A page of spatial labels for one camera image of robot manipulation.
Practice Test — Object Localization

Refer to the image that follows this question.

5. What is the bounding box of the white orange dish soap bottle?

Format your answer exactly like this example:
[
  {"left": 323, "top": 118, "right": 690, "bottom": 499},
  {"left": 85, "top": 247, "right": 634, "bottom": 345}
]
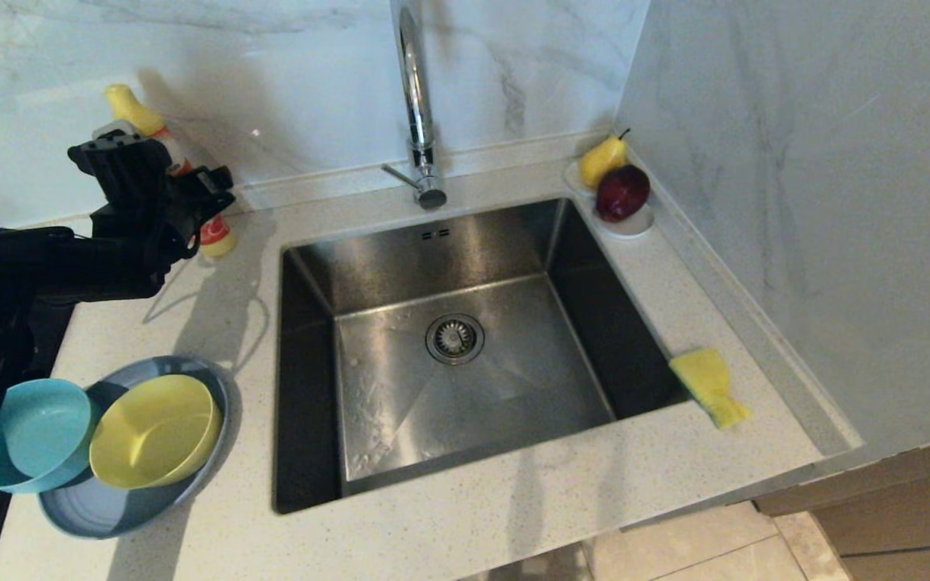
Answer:
[{"left": 106, "top": 83, "right": 238, "bottom": 258}]

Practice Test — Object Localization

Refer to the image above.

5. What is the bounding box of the round metal sink drain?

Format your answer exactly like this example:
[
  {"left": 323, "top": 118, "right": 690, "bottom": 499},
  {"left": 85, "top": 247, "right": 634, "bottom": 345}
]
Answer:
[{"left": 425, "top": 313, "right": 486, "bottom": 366}]

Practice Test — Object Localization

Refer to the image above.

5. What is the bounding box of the stainless steel sink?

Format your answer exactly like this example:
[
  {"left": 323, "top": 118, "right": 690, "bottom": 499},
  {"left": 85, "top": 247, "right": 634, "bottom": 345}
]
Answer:
[{"left": 273, "top": 198, "right": 692, "bottom": 515}]

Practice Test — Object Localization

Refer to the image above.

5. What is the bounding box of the yellow sponge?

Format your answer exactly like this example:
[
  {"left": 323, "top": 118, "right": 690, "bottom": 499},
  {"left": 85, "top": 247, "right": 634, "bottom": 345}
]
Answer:
[{"left": 669, "top": 347, "right": 752, "bottom": 430}]

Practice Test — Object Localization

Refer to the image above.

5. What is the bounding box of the yellow plastic bowl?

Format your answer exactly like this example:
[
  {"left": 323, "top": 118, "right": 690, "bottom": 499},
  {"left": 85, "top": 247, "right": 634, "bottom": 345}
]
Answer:
[{"left": 89, "top": 374, "right": 224, "bottom": 491}]

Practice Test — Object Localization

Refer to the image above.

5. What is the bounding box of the chrome faucet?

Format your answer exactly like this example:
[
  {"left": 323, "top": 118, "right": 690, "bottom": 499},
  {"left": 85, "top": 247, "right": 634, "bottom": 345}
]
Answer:
[{"left": 381, "top": 0, "right": 448, "bottom": 211}]

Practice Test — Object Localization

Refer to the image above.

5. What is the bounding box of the teal plastic bowl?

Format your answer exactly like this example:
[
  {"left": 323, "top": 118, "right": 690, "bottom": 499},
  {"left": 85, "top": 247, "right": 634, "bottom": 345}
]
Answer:
[{"left": 0, "top": 378, "right": 97, "bottom": 495}]

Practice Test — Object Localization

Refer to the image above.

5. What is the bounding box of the blue-grey plate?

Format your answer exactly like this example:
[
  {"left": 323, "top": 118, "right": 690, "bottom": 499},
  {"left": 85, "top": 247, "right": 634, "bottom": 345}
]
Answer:
[{"left": 37, "top": 355, "right": 233, "bottom": 540}]

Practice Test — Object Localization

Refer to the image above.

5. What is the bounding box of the yellow pear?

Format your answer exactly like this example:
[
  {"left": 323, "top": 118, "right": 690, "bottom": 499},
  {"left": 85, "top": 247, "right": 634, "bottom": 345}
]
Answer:
[{"left": 579, "top": 129, "right": 631, "bottom": 191}]

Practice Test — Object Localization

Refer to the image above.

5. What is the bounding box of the dark red apple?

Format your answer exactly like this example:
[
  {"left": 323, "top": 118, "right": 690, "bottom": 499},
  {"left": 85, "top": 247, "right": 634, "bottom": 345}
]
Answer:
[{"left": 595, "top": 165, "right": 651, "bottom": 224}]

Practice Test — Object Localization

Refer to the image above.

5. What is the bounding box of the small white dish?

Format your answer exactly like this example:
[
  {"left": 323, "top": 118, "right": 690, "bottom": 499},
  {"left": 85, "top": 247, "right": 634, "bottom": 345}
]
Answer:
[{"left": 566, "top": 160, "right": 656, "bottom": 238}]

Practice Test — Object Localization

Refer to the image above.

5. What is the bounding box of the wooden cabinet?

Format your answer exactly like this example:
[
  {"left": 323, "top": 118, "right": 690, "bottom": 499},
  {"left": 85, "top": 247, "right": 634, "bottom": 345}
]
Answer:
[{"left": 756, "top": 428, "right": 930, "bottom": 581}]

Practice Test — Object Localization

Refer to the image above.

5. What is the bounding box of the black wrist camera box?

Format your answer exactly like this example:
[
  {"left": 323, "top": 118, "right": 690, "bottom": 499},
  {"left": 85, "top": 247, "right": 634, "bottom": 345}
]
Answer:
[{"left": 69, "top": 121, "right": 156, "bottom": 175}]

